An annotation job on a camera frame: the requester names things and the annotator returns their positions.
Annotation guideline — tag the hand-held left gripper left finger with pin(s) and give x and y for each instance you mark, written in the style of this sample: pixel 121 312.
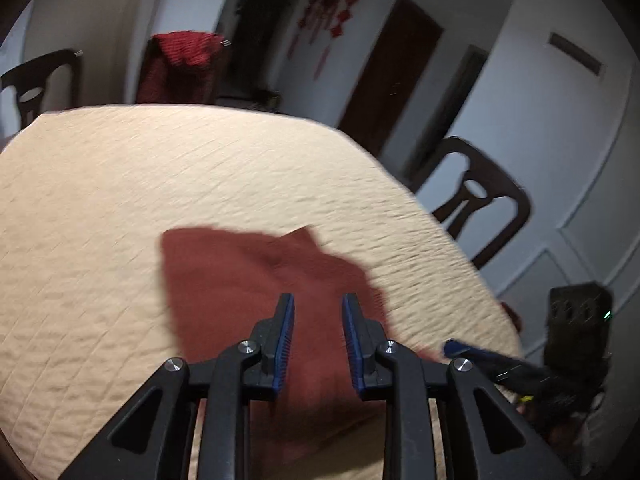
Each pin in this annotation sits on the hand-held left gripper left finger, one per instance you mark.
pixel 285 340

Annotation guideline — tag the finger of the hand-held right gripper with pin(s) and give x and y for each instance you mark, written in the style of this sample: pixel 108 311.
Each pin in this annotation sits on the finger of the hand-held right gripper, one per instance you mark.
pixel 495 362

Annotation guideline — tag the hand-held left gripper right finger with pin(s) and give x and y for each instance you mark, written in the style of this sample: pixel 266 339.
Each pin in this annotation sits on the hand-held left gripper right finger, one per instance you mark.
pixel 351 340

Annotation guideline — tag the rust red knit sweater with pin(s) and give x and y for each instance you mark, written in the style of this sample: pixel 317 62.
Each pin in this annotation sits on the rust red knit sweater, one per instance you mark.
pixel 260 280

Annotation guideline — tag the dark wooden chair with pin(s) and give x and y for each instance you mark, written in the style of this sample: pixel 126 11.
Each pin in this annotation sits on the dark wooden chair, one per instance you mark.
pixel 217 67
pixel 492 180
pixel 50 72

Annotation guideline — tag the beige quilted blanket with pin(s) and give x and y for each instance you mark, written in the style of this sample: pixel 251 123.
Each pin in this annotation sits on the beige quilted blanket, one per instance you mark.
pixel 125 185

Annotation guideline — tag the grey framed door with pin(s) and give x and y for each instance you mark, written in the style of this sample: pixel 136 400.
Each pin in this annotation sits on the grey framed door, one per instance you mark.
pixel 445 115

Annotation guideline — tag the dark brown wooden door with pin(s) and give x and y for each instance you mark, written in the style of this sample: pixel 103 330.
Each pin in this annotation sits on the dark brown wooden door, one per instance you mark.
pixel 390 75

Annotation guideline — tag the red checked garment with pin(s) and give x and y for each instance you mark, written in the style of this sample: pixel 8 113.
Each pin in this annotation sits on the red checked garment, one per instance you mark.
pixel 175 65

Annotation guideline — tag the wall vent grille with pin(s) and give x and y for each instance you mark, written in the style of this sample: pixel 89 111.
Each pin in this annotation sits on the wall vent grille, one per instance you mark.
pixel 575 53

